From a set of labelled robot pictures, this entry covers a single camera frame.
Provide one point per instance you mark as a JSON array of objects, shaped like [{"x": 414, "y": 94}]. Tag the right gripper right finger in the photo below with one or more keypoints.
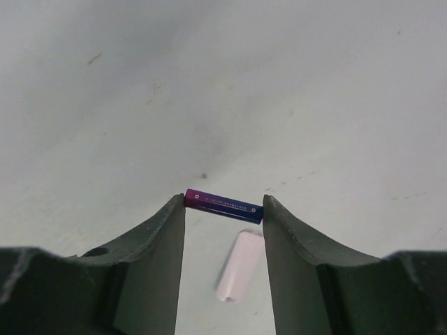
[{"x": 320, "y": 286}]

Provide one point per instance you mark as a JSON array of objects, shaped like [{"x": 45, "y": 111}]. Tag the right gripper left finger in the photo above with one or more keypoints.
[{"x": 129, "y": 285}]

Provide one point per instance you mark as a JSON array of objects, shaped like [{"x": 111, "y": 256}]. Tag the white battery cover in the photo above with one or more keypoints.
[{"x": 240, "y": 265}]

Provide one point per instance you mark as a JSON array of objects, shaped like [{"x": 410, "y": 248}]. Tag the blue battery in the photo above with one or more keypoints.
[{"x": 222, "y": 206}]

